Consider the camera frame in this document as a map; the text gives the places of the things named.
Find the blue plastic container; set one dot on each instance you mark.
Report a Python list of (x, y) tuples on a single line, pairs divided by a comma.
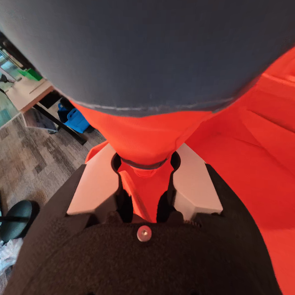
[(76, 121)]

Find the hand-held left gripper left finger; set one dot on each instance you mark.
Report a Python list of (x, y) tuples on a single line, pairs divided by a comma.
[(92, 184)]

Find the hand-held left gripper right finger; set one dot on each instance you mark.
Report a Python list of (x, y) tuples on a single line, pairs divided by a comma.
[(196, 184)]

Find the dark grey cloth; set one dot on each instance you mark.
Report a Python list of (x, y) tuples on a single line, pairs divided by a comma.
[(138, 50)]

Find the wooden desk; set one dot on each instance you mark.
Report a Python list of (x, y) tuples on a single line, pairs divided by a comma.
[(25, 94)]

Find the printed cardboard box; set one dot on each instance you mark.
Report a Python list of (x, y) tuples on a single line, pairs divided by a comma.
[(39, 121)]

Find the office chair base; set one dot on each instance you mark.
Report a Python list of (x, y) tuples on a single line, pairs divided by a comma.
[(16, 219)]

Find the clear plastic bag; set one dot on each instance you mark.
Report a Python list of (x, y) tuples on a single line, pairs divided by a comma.
[(8, 255)]

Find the orange garment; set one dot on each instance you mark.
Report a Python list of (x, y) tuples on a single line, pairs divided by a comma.
[(142, 133)]

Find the green box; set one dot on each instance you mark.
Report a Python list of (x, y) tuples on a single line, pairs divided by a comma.
[(31, 74)]

